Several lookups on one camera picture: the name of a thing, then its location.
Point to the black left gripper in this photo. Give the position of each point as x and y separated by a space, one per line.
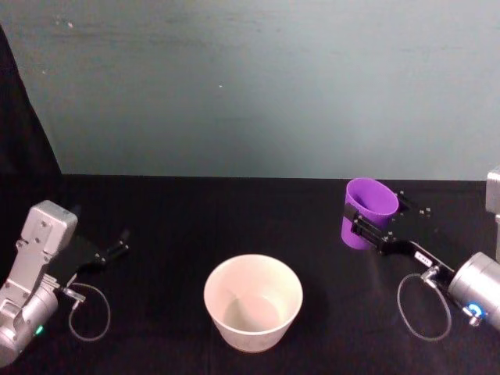
76 256

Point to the purple plastic cup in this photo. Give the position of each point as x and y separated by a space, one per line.
371 201

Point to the black fabric drape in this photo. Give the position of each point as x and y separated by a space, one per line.
19 133

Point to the black table cloth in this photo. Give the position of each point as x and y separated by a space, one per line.
176 218

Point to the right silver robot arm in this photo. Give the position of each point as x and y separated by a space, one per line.
474 279

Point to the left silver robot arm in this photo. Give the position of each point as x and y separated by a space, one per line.
35 250

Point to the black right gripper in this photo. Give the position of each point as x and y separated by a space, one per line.
423 244

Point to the white paper bowl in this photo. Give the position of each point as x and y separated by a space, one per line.
254 297

